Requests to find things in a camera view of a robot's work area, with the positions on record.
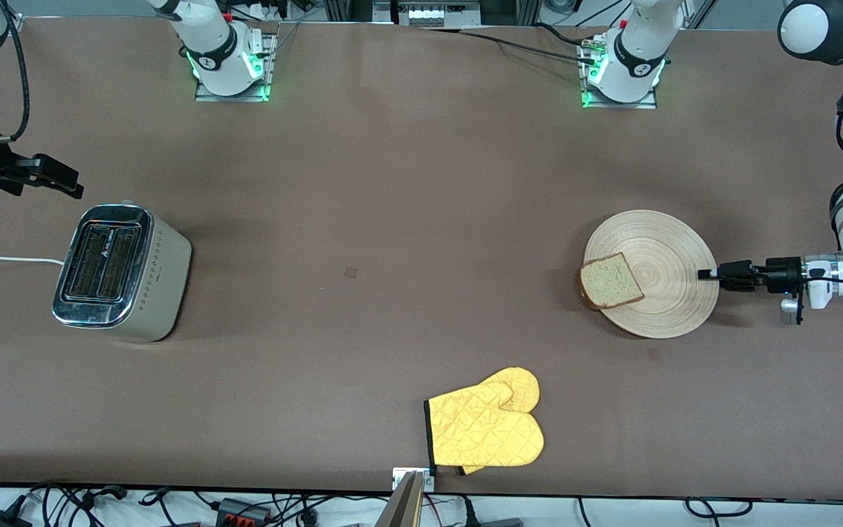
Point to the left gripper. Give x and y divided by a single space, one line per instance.
781 274

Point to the round wooden plate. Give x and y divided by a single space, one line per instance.
674 274

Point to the slice of brown bread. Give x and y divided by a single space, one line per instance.
612 282

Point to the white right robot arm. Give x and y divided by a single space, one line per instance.
220 58

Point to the silver beige two-slot toaster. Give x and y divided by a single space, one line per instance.
129 274

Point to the yellow quilted oven mitt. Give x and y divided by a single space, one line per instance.
484 435
524 384

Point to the black power adapter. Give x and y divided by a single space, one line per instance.
1 520

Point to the black orange connector block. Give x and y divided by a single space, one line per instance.
242 511

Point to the grey power strip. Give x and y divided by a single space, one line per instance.
436 13

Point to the metal table corner bracket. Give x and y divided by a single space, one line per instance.
17 25

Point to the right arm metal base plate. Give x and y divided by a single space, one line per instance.
205 94

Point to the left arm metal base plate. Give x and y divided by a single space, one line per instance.
648 101

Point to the metal mounting bracket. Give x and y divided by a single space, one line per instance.
429 481

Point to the camera stand post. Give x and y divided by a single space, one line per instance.
401 505

